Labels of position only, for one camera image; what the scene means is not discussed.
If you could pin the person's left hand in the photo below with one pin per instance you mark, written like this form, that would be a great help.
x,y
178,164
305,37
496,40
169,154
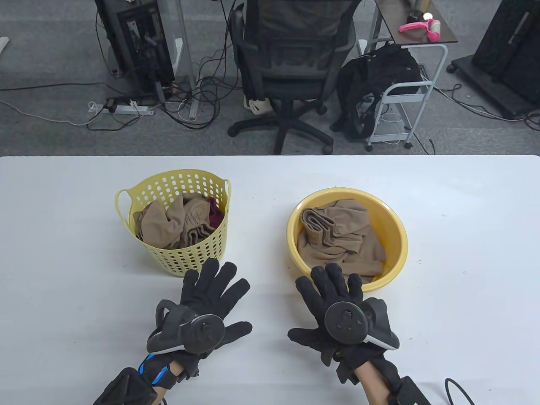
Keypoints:
x,y
206,291

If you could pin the person's right hand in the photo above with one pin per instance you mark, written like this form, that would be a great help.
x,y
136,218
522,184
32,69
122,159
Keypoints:
x,y
333,287

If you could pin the black hand controller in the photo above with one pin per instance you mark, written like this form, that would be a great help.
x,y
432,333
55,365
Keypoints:
x,y
202,333
346,322

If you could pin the tan shorts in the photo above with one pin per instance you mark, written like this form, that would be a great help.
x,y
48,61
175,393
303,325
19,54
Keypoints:
x,y
341,244
164,223

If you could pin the maroon shorts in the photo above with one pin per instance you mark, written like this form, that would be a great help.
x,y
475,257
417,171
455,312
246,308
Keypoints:
x,y
216,217

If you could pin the black right forearm box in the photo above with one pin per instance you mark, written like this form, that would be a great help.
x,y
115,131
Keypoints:
x,y
411,392

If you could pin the person's left forearm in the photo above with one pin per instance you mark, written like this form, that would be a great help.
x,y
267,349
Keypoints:
x,y
171,373

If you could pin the yellow perforated plastic basket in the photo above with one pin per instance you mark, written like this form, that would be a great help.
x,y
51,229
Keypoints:
x,y
194,257

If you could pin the yellow plastic basin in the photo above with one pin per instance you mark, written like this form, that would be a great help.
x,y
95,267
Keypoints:
x,y
396,244

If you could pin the black left wrist band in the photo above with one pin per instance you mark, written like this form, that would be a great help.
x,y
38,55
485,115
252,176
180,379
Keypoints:
x,y
156,371

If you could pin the white shoe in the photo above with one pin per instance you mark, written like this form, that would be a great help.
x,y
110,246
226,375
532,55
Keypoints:
x,y
257,105

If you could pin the white power strip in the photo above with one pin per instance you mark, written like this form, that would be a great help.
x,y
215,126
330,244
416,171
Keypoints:
x,y
126,109

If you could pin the black backpack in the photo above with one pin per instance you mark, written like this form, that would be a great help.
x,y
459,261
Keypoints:
x,y
371,80

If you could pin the white rolling cart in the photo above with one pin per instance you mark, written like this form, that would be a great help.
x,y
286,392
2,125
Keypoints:
x,y
405,88

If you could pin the black mesh office chair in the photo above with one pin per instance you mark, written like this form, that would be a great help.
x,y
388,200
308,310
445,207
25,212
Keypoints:
x,y
291,71

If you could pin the black open computer tower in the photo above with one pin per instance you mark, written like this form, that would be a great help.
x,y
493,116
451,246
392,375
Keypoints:
x,y
139,46

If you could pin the metal desk leg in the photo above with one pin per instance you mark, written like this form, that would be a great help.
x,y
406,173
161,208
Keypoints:
x,y
185,25

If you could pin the pink plastic tool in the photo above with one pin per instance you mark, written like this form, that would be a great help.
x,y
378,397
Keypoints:
x,y
415,27

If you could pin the small black round device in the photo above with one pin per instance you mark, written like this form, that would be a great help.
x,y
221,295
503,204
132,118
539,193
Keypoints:
x,y
415,16

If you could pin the black wheeled stand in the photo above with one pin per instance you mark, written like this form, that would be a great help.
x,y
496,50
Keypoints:
x,y
502,55

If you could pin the white object at edge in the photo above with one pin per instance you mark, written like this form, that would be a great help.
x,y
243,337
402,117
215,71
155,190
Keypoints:
x,y
3,44

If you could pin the black left forearm mount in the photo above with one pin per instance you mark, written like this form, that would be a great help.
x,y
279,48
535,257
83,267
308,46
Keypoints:
x,y
126,388

